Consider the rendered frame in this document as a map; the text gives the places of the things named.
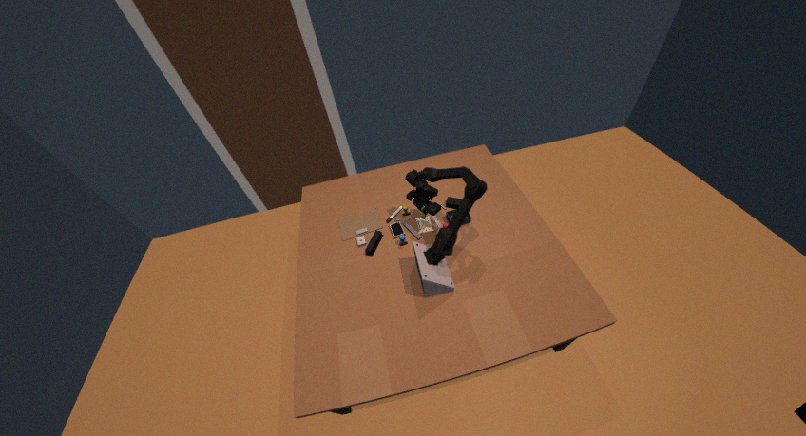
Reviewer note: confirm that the cream inspection card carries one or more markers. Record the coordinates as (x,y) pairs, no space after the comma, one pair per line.
(424,225)

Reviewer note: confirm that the white cylinder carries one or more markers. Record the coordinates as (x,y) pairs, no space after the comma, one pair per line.
(394,214)

